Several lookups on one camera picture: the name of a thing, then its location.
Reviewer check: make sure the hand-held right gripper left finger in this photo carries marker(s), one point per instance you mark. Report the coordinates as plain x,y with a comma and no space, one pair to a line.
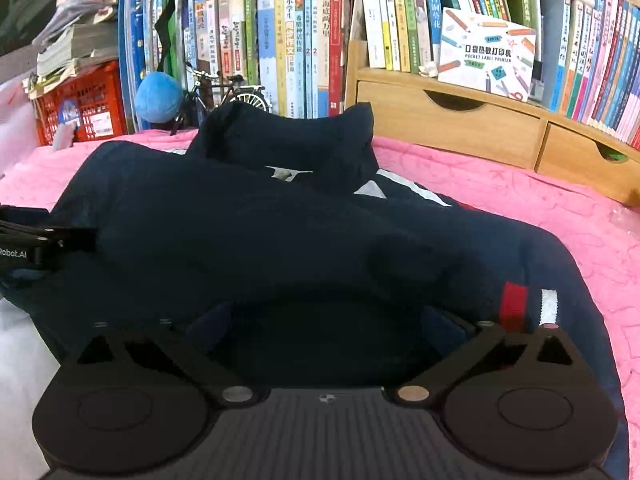
207,332

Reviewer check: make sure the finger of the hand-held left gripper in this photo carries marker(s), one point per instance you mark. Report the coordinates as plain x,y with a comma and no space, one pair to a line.
70,240

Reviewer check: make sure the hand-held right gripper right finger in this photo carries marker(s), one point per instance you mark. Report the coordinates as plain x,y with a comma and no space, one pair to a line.
442,332

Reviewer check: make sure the navy blue garment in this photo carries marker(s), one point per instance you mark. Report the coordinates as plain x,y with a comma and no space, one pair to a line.
250,240

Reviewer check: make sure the white plastic bag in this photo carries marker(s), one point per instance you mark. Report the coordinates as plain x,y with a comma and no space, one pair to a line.
15,125

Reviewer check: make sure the red plastic crate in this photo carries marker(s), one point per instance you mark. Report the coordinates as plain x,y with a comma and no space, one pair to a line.
95,95

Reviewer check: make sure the blue round plush ball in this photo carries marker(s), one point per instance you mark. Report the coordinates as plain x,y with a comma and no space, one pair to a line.
159,97

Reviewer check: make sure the pink blanket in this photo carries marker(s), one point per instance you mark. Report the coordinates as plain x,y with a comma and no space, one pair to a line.
575,220

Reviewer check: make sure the stack of worn books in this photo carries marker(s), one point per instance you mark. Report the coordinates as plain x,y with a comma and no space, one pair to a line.
75,45

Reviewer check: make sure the black model bicycle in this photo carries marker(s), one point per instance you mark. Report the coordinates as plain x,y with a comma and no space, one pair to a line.
235,79

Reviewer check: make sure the wooden drawer unit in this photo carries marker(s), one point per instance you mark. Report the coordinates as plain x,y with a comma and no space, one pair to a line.
400,105

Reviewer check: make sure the white printed box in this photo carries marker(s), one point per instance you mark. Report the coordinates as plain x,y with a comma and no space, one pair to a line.
485,55

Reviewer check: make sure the row of upright books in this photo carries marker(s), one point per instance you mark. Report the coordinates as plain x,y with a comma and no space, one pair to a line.
590,70
300,50

